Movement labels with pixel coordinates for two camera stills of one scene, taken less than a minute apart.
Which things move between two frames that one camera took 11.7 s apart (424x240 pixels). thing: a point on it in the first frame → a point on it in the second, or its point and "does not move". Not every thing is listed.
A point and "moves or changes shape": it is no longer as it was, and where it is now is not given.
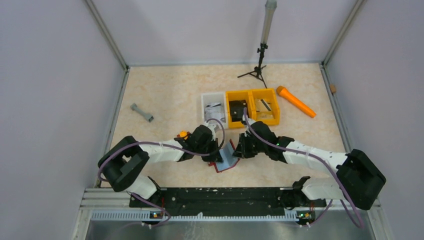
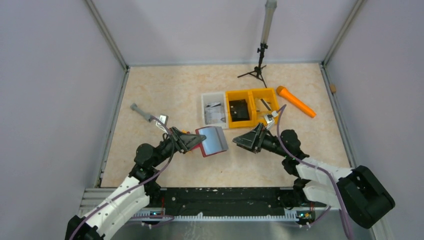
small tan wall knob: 333,88 does not move
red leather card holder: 229,160 moves or changes shape
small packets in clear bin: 214,110 does not move
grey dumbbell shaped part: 147,116 does not move
